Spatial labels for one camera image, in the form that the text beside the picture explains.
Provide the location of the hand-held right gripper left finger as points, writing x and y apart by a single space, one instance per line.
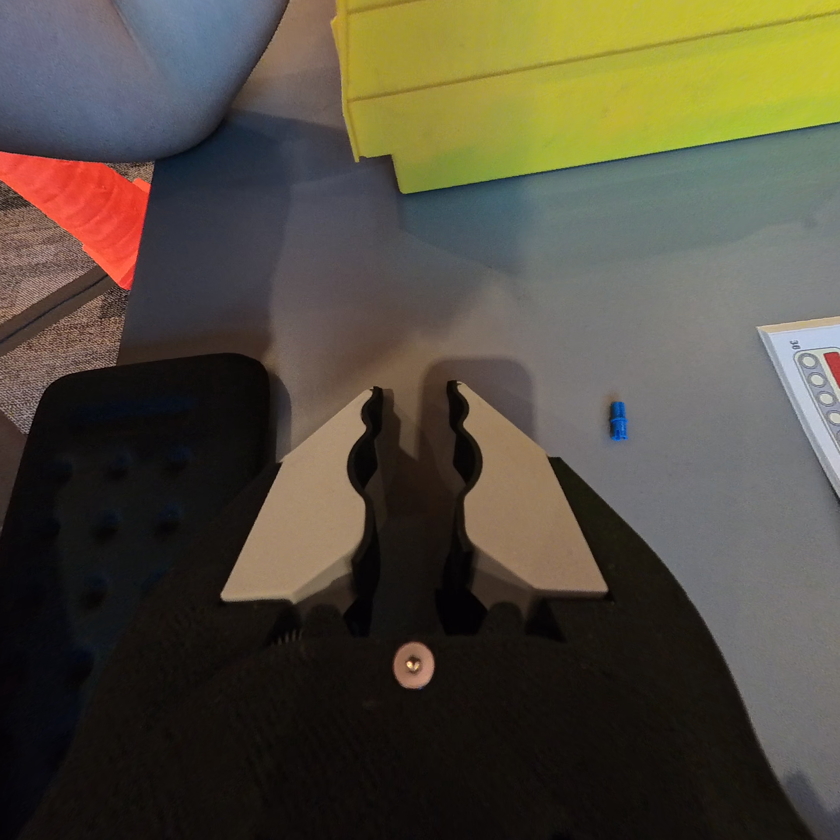
302 525

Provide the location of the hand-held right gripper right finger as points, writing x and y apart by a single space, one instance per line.
525 525

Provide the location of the small blue pin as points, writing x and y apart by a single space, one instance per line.
617 420

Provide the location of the yellow plastic bin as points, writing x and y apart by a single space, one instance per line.
558 85

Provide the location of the grey desk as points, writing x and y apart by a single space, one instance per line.
492 295

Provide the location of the black studded pad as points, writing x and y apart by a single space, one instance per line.
98 446

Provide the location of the instruction booklet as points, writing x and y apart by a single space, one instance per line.
820 394

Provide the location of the orange traffic cone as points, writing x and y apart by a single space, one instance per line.
79 203

